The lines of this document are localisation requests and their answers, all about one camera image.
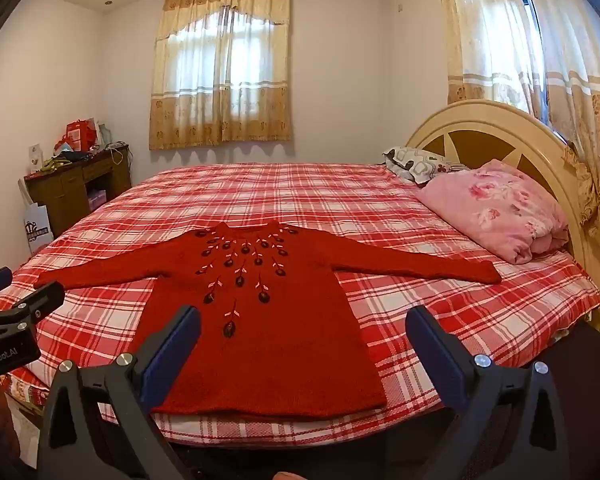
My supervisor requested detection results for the red embroidered knit sweater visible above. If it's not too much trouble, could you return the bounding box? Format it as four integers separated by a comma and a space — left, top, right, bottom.
34, 221, 503, 418

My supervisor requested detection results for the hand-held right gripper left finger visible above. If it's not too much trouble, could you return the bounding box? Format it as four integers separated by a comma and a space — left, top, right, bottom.
36, 304, 202, 480

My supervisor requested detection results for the red gift box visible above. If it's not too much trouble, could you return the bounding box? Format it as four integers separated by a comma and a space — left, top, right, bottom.
55, 119, 101, 153

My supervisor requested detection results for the cream wooden bed headboard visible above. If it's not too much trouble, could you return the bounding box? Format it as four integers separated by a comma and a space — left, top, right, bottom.
405, 100, 600, 333

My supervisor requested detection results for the grey patterned pillow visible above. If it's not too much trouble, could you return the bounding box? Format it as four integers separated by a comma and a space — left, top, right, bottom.
382, 146, 473, 184

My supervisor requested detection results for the white paper bag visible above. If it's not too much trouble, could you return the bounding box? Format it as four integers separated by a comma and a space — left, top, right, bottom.
22, 202, 55, 256

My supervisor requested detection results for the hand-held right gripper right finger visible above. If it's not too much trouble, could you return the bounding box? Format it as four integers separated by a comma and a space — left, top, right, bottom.
405, 305, 571, 480

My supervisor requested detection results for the beige floral window curtain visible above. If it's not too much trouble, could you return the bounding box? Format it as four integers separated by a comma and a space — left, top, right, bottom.
148, 0, 293, 151
434, 0, 600, 266

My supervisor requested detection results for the brown wooden desk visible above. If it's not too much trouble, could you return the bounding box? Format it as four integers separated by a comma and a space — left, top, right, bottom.
19, 144, 132, 238

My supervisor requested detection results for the red plaid bed sheet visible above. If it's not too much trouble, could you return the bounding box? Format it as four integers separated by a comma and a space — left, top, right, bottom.
0, 162, 600, 448

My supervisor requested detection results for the pink floral pillow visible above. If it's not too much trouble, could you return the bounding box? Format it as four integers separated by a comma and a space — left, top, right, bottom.
416, 159, 570, 265

